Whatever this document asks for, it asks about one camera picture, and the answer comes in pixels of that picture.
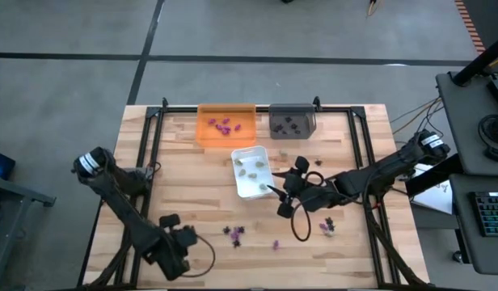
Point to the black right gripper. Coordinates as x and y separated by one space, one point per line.
309 194

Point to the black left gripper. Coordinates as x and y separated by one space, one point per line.
174 246

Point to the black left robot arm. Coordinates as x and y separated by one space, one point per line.
123 210

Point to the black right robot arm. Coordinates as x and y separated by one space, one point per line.
378 174

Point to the white plastic bin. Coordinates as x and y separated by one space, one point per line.
247 188

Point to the orange translucent plastic bin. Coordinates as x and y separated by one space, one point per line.
241 139

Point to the grey translucent plastic bin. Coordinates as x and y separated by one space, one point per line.
305 117

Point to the black support bar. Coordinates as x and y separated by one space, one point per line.
433 180

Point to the grey metal cart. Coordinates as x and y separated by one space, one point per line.
30 198

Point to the white paper sheet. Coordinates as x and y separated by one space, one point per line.
439 200

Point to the black caster wheel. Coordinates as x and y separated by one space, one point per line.
458 257

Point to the black box with blue light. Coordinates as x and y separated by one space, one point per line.
2 161

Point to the dark grey desk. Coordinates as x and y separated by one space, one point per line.
467 242
467 113

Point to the tan wooden leg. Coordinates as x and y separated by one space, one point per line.
372 7

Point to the black backlit keyboard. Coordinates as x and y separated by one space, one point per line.
491 214

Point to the black round monitor base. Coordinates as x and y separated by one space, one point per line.
489 133

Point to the orange striped edge strip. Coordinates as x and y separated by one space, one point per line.
469 26

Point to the black slanted post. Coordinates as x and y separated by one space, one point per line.
475 64

